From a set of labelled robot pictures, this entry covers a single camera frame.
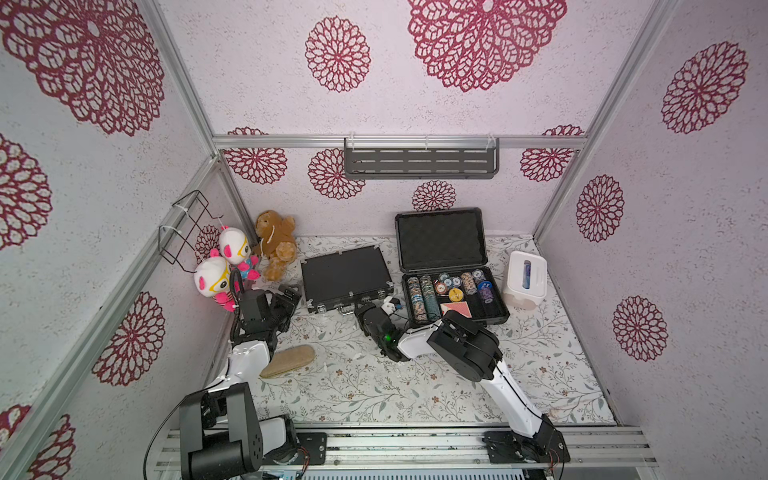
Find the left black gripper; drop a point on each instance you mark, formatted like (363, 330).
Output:
(288, 305)

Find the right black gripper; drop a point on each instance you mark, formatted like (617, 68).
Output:
(366, 312)

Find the black poker case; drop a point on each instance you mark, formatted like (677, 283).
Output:
(343, 279)

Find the grey hard poker case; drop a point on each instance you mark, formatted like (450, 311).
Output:
(450, 242)

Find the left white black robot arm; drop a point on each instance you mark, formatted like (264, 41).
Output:
(221, 435)

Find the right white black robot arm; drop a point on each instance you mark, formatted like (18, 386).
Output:
(474, 353)

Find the poker chips row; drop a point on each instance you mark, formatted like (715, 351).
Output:
(426, 292)

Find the tan wooden oval piece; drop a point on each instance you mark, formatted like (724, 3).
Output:
(288, 360)

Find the lower pink white plush doll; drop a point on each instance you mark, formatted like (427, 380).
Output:
(212, 280)

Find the pink white plush doll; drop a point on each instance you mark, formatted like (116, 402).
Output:
(235, 247)
(212, 280)

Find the upper pink white plush doll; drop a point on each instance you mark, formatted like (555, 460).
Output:
(235, 247)

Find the brown teddy bear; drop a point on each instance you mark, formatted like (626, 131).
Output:
(277, 244)

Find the playing card deck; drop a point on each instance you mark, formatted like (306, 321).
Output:
(462, 308)

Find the white tissue box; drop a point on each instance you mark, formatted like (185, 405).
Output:
(525, 285)

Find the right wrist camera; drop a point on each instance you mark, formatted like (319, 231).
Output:
(390, 305)

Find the black wire wall basket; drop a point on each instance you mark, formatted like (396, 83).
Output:
(176, 242)

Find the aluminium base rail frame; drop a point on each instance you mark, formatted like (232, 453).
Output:
(466, 446)

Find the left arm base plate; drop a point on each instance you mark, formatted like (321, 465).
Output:
(309, 445)

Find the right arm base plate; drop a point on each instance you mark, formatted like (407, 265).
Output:
(507, 447)

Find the grey metal wall shelf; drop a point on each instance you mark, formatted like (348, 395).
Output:
(421, 161)

